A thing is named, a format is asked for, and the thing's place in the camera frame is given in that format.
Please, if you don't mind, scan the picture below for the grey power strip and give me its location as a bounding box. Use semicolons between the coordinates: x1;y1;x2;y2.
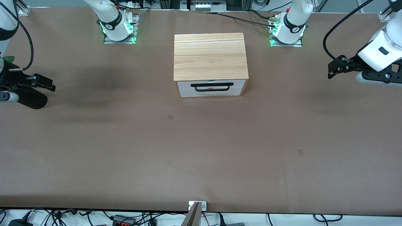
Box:
189;0;227;12

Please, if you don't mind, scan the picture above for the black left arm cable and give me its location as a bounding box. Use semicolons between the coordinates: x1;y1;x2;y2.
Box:
323;0;376;68

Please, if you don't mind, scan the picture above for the metal table corner bracket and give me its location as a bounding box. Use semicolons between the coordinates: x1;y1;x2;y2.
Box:
17;0;31;16
378;5;394;22

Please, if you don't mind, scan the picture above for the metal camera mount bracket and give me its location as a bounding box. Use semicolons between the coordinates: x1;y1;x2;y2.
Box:
182;201;207;226

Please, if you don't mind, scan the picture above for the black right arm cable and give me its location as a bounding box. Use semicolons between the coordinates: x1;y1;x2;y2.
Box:
0;0;34;72

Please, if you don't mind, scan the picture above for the black adapter with orange connectors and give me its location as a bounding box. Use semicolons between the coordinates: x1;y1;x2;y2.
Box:
112;215;136;226

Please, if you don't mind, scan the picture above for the white drawer with black handle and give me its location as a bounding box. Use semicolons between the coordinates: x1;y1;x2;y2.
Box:
177;81;246;92

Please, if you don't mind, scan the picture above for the light wooden drawer cabinet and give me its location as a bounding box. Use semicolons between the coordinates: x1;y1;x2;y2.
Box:
174;33;249;98

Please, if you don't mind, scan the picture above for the plain white drawer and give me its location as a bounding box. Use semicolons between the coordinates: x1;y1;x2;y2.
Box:
178;88;245;97

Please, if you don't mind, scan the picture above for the looped black floor cable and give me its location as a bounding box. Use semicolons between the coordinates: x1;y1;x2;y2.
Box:
313;214;343;222

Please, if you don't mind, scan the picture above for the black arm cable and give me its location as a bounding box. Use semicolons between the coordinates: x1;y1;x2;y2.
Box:
323;0;376;68
0;0;34;72

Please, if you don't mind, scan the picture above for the black power adapter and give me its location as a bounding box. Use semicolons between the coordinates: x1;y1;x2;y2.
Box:
8;219;34;226

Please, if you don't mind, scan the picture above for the black vase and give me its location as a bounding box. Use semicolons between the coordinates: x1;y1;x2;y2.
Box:
16;85;48;110

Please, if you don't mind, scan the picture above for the long black table cable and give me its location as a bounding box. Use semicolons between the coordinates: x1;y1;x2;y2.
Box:
204;12;274;26

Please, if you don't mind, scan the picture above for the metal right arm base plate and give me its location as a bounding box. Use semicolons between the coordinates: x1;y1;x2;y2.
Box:
104;14;139;44

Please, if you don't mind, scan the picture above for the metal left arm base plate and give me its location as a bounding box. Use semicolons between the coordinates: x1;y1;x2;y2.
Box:
269;16;303;47

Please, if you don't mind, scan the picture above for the short black table cable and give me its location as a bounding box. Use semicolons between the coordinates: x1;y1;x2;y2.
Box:
248;10;278;20

